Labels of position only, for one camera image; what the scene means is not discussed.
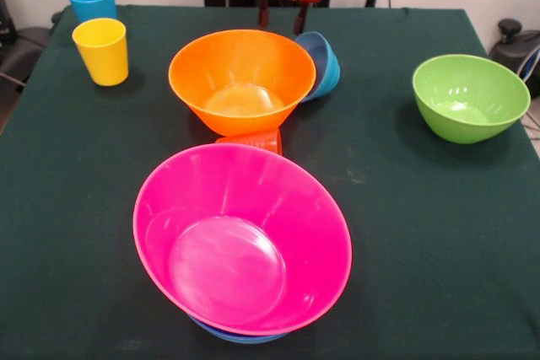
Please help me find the lime green plastic bowl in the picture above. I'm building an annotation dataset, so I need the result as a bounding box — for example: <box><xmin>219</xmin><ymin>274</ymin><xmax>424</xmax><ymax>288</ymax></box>
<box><xmin>412</xmin><ymin>54</ymin><xmax>532</xmax><ymax>145</ymax></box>

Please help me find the orange plastic bowl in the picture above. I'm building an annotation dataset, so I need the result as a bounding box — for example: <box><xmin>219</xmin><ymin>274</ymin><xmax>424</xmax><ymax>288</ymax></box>
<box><xmin>168</xmin><ymin>29</ymin><xmax>317</xmax><ymax>138</ymax></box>

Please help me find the small cyan plastic bowl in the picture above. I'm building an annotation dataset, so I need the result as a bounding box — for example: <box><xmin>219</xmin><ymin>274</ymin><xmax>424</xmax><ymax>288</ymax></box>
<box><xmin>294</xmin><ymin>30</ymin><xmax>342</xmax><ymax>103</ymax></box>

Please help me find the magenta pink plastic bowl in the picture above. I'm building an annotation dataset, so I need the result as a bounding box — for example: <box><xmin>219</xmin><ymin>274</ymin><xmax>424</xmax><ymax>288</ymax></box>
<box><xmin>132</xmin><ymin>142</ymin><xmax>354</xmax><ymax>336</ymax></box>

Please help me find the dark green tablecloth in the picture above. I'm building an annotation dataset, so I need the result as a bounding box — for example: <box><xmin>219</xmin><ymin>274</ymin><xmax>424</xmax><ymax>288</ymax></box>
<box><xmin>0</xmin><ymin>4</ymin><xmax>540</xmax><ymax>360</ymax></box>

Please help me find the yellow plastic cup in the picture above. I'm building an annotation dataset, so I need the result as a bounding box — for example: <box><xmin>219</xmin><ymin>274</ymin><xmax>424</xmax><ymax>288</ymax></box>
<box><xmin>71</xmin><ymin>17</ymin><xmax>129</xmax><ymax>87</ymax></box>

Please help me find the large blue plastic bowl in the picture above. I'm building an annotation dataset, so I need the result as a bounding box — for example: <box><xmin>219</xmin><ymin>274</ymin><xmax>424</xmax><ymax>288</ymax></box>
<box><xmin>187</xmin><ymin>313</ymin><xmax>293</xmax><ymax>345</ymax></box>

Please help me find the tangle of floor cables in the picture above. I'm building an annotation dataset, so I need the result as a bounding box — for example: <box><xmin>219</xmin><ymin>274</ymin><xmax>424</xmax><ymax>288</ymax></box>
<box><xmin>516</xmin><ymin>46</ymin><xmax>540</xmax><ymax>133</ymax></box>

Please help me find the gray pedestal foot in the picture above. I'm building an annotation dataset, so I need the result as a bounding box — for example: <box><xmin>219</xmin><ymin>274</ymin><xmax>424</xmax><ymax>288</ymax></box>
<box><xmin>0</xmin><ymin>24</ymin><xmax>56</xmax><ymax>83</ymax></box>
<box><xmin>489</xmin><ymin>18</ymin><xmax>540</xmax><ymax>98</ymax></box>

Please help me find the red-orange plastic cup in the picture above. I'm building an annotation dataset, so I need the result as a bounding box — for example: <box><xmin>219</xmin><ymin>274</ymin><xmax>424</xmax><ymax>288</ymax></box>
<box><xmin>214</xmin><ymin>128</ymin><xmax>284</xmax><ymax>157</ymax></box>

